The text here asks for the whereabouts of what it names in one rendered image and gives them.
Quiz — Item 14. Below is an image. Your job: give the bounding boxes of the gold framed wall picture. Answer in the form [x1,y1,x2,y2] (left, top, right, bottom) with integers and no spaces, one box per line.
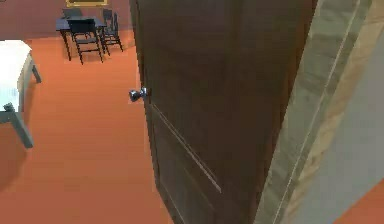
[65,0,110,8]

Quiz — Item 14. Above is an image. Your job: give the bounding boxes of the dark blue dining table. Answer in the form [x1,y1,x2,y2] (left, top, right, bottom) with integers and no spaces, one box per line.
[55,16,108,62]

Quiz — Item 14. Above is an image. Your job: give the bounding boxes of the white table with grey legs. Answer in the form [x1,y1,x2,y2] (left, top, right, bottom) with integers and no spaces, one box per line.
[0,39,43,150]

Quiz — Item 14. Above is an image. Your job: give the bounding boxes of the silver round door knob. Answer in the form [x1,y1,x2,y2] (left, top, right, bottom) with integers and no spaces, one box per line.
[128,87,148,103]

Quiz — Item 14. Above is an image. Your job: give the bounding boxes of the dark brown room door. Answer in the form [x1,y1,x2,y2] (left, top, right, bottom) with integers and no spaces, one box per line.
[129,0,319,224]

